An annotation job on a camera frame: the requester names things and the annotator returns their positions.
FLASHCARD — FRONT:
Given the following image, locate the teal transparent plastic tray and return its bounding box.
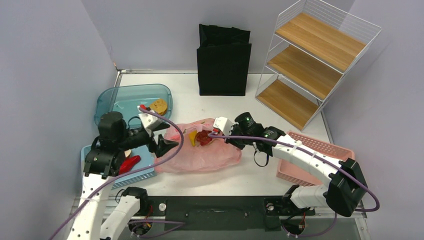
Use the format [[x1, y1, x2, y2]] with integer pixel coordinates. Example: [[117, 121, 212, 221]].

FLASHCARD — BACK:
[[94, 83, 173, 129]]

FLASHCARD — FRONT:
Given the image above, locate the blue perforated plastic basket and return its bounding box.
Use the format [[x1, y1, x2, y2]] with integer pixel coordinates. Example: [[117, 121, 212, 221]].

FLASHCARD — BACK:
[[80, 145, 157, 190]]

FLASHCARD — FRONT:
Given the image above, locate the yellow banana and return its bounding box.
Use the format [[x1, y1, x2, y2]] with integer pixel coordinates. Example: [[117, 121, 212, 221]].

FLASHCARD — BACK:
[[188, 130, 198, 147]]

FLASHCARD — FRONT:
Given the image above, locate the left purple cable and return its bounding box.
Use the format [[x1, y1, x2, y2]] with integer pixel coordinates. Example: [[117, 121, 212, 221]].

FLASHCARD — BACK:
[[47, 105, 185, 240]]

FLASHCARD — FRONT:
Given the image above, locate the pink perforated plastic basket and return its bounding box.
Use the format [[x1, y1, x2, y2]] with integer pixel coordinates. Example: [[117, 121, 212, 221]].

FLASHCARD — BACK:
[[276, 131, 355, 187]]

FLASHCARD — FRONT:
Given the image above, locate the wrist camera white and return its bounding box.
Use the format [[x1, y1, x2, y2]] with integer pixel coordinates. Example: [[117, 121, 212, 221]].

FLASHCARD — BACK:
[[212, 116, 234, 136], [137, 104, 162, 137]]

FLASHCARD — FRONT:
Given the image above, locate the black fabric grocery bag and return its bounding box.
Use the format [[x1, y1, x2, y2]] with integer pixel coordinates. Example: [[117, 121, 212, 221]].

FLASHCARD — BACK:
[[196, 24, 252, 96]]

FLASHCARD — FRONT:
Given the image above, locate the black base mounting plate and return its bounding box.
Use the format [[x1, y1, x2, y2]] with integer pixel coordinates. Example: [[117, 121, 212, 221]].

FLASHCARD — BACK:
[[135, 196, 315, 231]]

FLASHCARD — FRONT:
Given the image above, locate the red grape bunch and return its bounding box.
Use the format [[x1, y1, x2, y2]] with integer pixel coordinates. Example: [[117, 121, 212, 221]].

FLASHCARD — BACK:
[[194, 130, 213, 147]]

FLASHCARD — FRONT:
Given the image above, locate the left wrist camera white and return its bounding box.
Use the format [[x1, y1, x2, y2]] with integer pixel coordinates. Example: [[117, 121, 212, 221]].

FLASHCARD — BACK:
[[137, 104, 162, 137]]

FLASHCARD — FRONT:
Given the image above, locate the brown bread slice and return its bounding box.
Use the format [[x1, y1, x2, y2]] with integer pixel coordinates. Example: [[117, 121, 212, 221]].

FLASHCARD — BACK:
[[149, 98, 168, 116]]

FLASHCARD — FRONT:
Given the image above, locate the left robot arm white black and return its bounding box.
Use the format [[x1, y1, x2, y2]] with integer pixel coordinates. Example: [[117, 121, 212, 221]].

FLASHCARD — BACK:
[[67, 108, 182, 240]]

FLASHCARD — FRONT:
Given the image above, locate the red chili pepper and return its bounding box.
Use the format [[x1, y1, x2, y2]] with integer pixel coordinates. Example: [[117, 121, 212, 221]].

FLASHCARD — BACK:
[[119, 155, 141, 175]]

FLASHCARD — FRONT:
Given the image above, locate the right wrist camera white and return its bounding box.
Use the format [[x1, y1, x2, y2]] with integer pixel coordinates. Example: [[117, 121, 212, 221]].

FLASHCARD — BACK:
[[212, 116, 234, 136]]

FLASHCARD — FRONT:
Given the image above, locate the white wire wooden shelf rack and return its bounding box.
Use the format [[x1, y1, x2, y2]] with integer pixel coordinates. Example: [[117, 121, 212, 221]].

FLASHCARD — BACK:
[[255, 0, 382, 131]]

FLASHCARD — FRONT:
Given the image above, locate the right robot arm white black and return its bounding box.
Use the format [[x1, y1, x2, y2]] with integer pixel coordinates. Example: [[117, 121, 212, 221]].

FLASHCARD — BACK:
[[213, 112, 367, 217]]

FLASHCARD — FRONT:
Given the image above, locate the pink plastic grocery bag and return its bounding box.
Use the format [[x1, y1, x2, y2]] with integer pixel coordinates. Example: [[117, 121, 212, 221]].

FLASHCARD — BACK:
[[154, 118, 242, 173]]

